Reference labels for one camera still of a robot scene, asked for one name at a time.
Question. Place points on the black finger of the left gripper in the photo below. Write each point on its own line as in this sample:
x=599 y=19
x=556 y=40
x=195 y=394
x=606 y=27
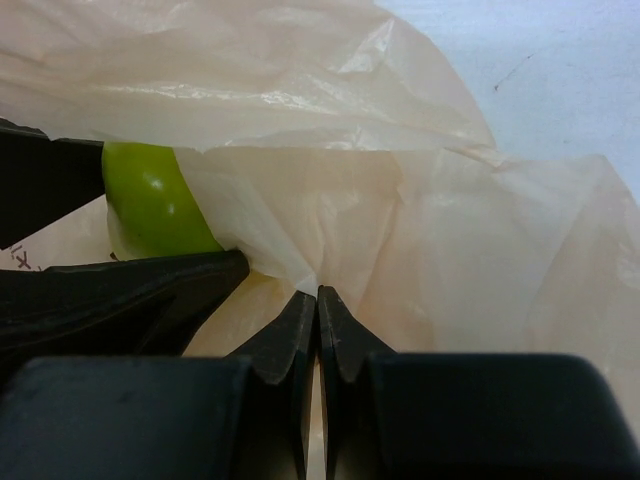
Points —
x=141 y=307
x=42 y=180

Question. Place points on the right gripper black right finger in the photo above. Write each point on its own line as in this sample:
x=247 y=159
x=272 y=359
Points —
x=349 y=425

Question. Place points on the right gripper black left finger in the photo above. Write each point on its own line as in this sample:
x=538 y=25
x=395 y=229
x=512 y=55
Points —
x=270 y=408

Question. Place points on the green fake pear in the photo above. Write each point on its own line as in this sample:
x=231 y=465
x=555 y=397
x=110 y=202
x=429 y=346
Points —
x=151 y=211

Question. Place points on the translucent banana print plastic bag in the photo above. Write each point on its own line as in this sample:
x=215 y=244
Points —
x=332 y=144

